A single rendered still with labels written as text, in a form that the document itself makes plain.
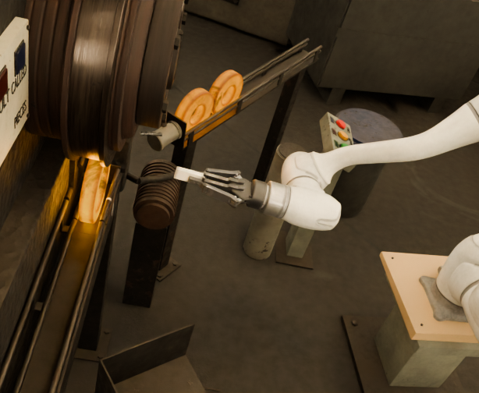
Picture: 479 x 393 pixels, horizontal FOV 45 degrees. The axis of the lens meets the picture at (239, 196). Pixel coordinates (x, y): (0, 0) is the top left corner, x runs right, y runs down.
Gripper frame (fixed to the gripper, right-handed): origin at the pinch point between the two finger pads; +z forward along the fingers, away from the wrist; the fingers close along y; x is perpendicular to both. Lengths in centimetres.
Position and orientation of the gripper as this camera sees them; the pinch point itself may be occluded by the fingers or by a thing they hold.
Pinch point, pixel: (188, 175)
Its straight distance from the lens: 147.8
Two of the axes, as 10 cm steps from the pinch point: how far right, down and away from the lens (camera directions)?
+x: 3.2, -7.1, -6.2
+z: -9.5, -2.6, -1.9
